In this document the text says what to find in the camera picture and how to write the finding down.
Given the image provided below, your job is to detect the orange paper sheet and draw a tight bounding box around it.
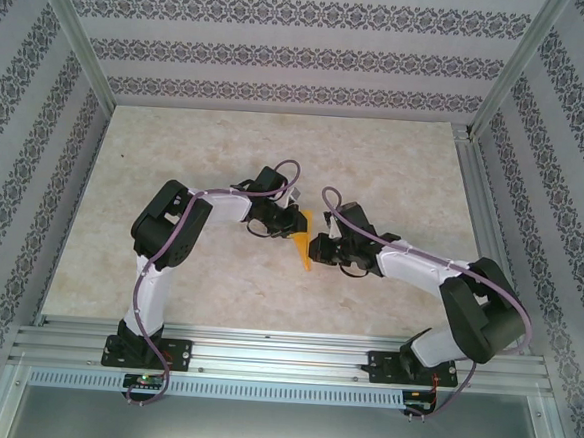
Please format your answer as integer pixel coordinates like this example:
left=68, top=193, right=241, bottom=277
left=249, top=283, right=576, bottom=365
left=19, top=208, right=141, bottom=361
left=289, top=207, right=321, bottom=273

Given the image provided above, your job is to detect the grey sheet metal panel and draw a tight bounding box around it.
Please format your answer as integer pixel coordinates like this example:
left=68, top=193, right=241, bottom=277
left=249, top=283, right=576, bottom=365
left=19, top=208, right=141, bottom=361
left=0, top=361, right=581, bottom=438

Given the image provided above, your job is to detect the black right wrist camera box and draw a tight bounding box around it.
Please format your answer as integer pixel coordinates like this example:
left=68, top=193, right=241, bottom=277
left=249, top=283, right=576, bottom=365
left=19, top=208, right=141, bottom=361
left=335, top=199, right=370, bottom=231

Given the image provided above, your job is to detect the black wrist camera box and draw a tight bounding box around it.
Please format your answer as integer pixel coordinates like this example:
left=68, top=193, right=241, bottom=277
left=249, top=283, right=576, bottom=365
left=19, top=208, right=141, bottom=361
left=335, top=199, right=370, bottom=231
left=252, top=164, right=289, bottom=197

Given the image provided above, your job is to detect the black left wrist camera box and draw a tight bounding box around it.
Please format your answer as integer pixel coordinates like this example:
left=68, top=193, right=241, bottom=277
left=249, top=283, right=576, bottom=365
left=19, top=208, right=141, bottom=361
left=252, top=164, right=289, bottom=197

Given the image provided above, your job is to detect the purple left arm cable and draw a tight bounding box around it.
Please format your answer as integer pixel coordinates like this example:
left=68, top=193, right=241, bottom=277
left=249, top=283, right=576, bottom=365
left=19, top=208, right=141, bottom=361
left=125, top=149, right=305, bottom=419

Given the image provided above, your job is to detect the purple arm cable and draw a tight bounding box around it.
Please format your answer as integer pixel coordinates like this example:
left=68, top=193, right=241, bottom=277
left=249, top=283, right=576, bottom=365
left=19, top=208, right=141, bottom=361
left=306, top=185, right=541, bottom=432
left=125, top=149, right=305, bottom=419

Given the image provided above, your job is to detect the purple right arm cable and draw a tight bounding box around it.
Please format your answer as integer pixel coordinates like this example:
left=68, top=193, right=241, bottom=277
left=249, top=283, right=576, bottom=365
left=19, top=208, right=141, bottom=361
left=306, top=185, right=541, bottom=432

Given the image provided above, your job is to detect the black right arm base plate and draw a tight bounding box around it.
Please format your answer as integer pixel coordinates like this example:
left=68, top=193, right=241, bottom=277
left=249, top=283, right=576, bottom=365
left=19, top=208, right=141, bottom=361
left=365, top=349, right=460, bottom=391

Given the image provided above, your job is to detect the long aluminium mounting rail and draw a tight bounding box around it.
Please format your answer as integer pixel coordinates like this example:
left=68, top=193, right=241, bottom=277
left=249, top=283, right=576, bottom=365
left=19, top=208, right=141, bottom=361
left=8, top=311, right=558, bottom=399

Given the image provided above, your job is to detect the aluminium side rail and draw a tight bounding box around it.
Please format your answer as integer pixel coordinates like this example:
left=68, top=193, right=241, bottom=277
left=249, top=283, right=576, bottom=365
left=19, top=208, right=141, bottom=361
left=437, top=123, right=548, bottom=355

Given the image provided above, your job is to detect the slotted grey cable duct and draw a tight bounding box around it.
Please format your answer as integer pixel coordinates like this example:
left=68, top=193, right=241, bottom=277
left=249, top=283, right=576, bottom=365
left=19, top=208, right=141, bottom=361
left=27, top=364, right=409, bottom=410

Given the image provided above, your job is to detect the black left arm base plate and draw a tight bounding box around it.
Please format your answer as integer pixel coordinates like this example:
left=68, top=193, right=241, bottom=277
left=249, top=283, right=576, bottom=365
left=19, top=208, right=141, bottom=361
left=102, top=333, right=194, bottom=372

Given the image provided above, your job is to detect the aluminium frame post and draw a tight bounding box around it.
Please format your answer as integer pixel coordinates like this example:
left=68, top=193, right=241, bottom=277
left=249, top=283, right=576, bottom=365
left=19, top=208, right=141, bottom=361
left=470, top=0, right=572, bottom=144
left=21, top=0, right=123, bottom=110

